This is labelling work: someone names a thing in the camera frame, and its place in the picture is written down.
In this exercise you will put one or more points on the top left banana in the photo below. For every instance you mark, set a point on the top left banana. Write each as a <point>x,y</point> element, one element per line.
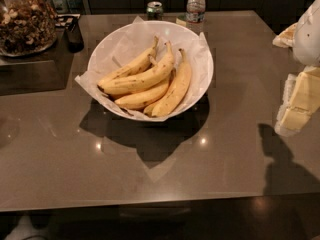
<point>137,65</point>

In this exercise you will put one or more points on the small hidden banana tip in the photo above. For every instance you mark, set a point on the small hidden banana tip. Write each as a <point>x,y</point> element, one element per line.
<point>148,109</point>

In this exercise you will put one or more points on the green soda can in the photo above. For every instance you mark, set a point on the green soda can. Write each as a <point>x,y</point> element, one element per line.
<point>154,10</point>

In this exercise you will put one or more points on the white paper liner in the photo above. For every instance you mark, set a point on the white paper liner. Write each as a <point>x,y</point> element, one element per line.
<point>128,44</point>

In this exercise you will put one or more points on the right banana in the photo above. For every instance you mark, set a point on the right banana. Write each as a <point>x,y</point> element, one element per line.
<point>177,89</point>

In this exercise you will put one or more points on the lower left banana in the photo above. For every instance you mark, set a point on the lower left banana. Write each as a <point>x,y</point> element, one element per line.
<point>140,100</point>

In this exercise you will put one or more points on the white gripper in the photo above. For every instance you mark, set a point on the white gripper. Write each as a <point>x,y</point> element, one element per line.
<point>308,37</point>

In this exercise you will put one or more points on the small black container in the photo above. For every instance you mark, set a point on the small black container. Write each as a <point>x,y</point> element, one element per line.
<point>74,36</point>

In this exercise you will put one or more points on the clear plastic water bottle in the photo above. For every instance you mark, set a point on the clear plastic water bottle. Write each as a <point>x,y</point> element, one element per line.
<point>195,13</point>

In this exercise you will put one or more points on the long banana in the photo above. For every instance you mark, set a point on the long banana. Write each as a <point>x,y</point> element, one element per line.
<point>142,81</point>

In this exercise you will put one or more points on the white shoe under table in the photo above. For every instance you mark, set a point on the white shoe under table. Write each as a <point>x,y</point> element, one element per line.
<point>22,229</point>

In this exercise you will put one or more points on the glass jar of nuts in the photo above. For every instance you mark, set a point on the glass jar of nuts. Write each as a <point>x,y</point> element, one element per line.
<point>26,27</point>

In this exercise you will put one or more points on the dark raised tray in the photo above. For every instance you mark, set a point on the dark raised tray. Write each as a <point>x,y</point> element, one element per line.
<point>46,71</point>

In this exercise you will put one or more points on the white bowl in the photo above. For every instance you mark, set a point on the white bowl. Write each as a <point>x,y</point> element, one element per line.
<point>156,29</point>

